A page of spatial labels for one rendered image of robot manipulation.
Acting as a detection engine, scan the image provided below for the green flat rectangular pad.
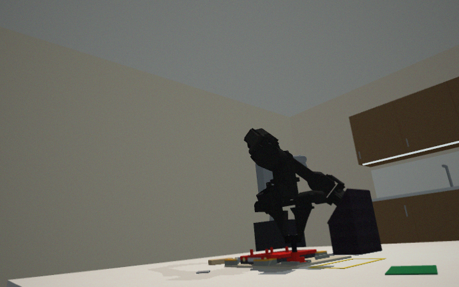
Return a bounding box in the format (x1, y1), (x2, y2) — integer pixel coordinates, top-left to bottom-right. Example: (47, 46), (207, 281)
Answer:
(385, 265), (438, 275)

